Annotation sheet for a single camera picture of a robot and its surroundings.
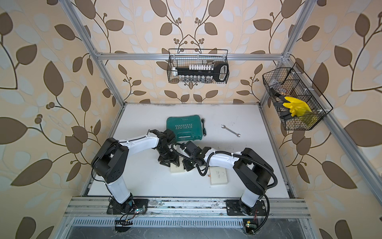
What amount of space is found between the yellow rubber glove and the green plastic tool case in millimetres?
537

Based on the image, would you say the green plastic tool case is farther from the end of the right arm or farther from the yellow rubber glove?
the yellow rubber glove

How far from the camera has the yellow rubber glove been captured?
669 millimetres

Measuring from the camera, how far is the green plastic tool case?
0.99 m
